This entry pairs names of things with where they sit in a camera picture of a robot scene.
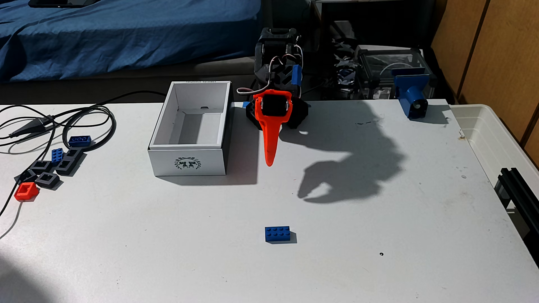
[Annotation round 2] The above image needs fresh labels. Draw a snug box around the black aluminium extrusion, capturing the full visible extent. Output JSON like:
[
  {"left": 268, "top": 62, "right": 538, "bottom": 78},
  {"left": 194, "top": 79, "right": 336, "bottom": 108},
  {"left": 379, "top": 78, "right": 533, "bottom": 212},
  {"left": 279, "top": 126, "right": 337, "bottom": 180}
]
[{"left": 494, "top": 167, "right": 539, "bottom": 258}]

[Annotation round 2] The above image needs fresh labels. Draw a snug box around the wooden cabinet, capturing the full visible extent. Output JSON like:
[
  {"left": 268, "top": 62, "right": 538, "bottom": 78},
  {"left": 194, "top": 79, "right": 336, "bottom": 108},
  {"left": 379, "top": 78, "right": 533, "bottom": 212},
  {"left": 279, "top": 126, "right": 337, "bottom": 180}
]
[{"left": 430, "top": 0, "right": 539, "bottom": 167}]

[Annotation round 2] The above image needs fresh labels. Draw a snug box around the black flat device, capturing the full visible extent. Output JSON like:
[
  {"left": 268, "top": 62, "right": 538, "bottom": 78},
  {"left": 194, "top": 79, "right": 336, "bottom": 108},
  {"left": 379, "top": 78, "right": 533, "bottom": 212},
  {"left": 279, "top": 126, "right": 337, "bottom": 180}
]
[{"left": 28, "top": 0, "right": 101, "bottom": 9}]

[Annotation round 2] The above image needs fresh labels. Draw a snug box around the transparent plastic box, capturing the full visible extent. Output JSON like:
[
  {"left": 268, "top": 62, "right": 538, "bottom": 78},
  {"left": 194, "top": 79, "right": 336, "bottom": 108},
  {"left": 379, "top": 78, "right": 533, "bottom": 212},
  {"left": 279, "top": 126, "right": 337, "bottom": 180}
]
[{"left": 355, "top": 45, "right": 436, "bottom": 100}]

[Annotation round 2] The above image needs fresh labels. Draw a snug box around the thick black cable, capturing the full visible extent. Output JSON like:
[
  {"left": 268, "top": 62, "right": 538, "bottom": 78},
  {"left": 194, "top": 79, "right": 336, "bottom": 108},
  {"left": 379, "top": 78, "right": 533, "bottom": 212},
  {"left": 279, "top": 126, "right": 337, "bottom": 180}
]
[{"left": 62, "top": 90, "right": 167, "bottom": 152}]

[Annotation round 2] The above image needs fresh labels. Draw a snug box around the white cardboard box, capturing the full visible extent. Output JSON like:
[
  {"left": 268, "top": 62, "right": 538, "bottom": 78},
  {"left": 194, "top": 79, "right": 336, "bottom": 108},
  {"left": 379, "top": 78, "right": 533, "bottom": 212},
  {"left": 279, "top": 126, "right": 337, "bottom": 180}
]
[{"left": 147, "top": 81, "right": 233, "bottom": 176}]

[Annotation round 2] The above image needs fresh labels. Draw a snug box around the blue printed mount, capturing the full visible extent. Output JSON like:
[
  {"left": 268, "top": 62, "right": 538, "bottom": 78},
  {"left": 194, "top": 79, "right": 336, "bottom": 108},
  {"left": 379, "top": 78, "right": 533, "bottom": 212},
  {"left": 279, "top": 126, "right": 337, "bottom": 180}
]
[{"left": 391, "top": 67, "right": 431, "bottom": 120}]

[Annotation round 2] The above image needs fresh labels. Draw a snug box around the grey bed frame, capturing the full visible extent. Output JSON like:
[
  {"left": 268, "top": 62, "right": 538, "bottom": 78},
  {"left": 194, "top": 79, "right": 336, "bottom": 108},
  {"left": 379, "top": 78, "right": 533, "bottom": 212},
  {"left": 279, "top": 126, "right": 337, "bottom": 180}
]
[{"left": 0, "top": 57, "right": 257, "bottom": 105}]

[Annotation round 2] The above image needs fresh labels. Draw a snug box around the white plastic bin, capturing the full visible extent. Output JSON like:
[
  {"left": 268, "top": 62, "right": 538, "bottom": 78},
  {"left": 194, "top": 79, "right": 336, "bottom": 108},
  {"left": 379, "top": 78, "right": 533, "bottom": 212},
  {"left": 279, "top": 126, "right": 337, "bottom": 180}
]
[{"left": 450, "top": 104, "right": 539, "bottom": 253}]

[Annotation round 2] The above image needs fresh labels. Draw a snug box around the orange square frame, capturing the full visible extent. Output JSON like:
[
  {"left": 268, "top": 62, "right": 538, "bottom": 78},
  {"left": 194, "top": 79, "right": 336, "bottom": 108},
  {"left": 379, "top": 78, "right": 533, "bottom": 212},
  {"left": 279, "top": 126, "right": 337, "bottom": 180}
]
[{"left": 14, "top": 182, "right": 40, "bottom": 202}]

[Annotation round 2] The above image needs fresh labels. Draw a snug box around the blue bed sheet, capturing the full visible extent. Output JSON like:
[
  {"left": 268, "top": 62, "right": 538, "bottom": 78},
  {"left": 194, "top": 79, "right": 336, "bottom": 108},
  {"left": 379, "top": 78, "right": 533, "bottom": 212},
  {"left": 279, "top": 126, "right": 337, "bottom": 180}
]
[{"left": 0, "top": 0, "right": 262, "bottom": 82}]

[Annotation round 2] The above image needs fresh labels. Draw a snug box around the white servo cable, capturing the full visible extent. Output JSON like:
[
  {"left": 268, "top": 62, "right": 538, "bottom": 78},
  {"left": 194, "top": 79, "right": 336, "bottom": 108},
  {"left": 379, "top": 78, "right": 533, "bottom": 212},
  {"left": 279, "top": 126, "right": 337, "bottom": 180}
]
[{"left": 236, "top": 57, "right": 304, "bottom": 96}]

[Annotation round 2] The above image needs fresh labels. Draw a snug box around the blue toy brick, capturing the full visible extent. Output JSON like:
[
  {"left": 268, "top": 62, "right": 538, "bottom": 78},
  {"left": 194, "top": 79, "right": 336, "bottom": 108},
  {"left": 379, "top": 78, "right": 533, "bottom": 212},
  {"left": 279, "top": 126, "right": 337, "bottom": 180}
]
[{"left": 265, "top": 226, "right": 291, "bottom": 243}]

